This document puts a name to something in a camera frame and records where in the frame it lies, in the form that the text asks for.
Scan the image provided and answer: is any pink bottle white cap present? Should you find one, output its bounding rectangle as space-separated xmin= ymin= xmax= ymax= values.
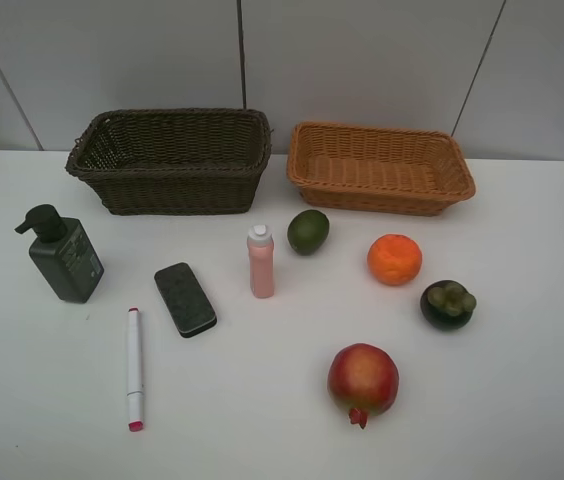
xmin=247 ymin=224 xmax=274 ymax=299

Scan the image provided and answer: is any green avocado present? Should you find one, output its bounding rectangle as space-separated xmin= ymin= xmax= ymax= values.
xmin=287 ymin=209 xmax=330 ymax=256

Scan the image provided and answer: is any orange tangerine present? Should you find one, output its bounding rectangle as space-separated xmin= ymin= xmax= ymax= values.
xmin=367 ymin=234 xmax=423 ymax=286

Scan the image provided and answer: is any black whiteboard eraser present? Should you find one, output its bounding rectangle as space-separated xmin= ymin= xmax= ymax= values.
xmin=154 ymin=262 xmax=217 ymax=338

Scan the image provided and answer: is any red pomegranate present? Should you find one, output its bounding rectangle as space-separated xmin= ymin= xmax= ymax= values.
xmin=327 ymin=343 xmax=400 ymax=429

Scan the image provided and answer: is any dark purple mangosteen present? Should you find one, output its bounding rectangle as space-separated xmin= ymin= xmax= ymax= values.
xmin=420 ymin=280 xmax=477 ymax=331

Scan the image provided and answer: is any dark green pump bottle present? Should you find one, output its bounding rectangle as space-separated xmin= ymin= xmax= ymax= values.
xmin=15 ymin=204 xmax=104 ymax=304

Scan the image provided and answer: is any white marker red cap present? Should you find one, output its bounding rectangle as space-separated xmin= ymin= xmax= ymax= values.
xmin=126 ymin=307 xmax=144 ymax=432

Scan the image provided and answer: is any orange wicker basket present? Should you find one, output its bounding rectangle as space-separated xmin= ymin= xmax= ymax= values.
xmin=287 ymin=122 xmax=476 ymax=216

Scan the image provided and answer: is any dark brown wicker basket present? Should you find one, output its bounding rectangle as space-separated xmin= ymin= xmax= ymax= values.
xmin=66 ymin=108 xmax=271 ymax=216

